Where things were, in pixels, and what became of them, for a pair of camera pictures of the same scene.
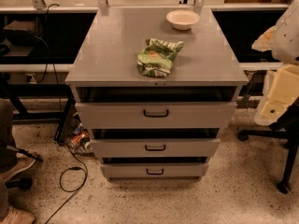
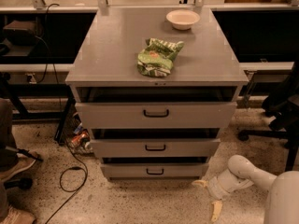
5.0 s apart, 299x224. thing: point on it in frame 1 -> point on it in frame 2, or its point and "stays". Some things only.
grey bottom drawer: (154, 171) stays
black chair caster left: (21, 184) stays
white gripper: (287, 36) -> (217, 187)
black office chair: (289, 126) stays
